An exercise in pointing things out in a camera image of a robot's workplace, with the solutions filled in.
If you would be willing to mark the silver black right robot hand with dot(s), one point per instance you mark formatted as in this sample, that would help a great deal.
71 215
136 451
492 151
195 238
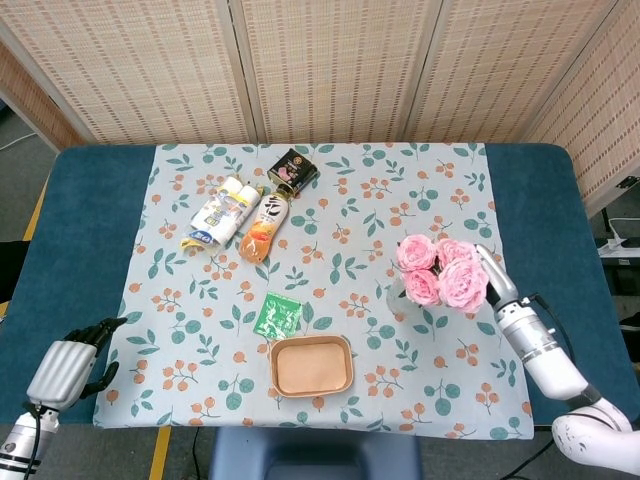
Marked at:
500 282

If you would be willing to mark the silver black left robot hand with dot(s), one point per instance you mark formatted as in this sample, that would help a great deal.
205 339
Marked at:
62 365

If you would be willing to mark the pink rose bouquet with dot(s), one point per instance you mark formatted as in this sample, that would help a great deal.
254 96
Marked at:
460 285

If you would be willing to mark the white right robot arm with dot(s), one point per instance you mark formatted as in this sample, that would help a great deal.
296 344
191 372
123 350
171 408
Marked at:
545 360

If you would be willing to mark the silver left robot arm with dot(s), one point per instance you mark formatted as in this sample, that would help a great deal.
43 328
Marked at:
20 440

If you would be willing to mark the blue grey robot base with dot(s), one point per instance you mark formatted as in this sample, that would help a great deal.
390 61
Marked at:
315 455

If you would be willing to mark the textured clear glass vase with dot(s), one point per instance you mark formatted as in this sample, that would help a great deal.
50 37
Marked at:
397 300

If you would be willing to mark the black fabric object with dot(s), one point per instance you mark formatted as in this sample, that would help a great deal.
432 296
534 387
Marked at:
12 270

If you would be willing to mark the white power strip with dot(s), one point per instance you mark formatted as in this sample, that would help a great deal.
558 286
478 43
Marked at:
614 244

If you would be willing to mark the teal table cover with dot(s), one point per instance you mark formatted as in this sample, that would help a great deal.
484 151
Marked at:
75 225

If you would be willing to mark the floral leaf and fruit tablecloth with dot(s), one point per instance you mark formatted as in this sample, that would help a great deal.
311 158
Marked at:
350 240

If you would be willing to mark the woven bamboo screen panel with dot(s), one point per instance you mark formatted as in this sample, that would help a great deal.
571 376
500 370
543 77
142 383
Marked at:
335 70
500 70
600 125
140 70
25 100

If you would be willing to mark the brown paper tray box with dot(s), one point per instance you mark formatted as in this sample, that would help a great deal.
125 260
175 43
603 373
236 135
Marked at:
310 367

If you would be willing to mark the white wrapped roll package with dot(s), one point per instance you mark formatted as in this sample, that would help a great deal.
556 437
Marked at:
220 215

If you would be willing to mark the green tea sachet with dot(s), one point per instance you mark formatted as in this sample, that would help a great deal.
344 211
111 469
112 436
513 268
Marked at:
277 315

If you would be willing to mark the orange juice bottle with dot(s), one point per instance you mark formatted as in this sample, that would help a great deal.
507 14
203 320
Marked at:
262 225

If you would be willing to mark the black screen bracket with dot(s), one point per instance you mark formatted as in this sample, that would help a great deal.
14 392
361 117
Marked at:
627 183

